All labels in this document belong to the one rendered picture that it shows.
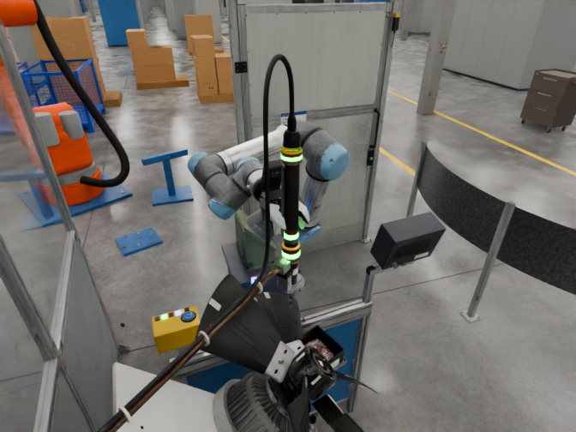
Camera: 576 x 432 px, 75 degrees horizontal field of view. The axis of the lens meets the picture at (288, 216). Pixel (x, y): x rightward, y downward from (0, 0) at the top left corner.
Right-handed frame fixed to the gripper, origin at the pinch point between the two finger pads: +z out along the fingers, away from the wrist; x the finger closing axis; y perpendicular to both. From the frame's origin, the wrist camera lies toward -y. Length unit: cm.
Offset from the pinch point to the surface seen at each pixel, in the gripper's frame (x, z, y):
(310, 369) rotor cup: -0.8, 9.3, 40.1
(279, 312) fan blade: -2, -18, 47
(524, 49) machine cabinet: -804, -575, 79
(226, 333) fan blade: 18.0, 1.0, 27.5
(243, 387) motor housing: 16, 2, 48
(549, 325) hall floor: -219, -39, 166
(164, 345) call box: 35, -34, 63
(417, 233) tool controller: -69, -33, 43
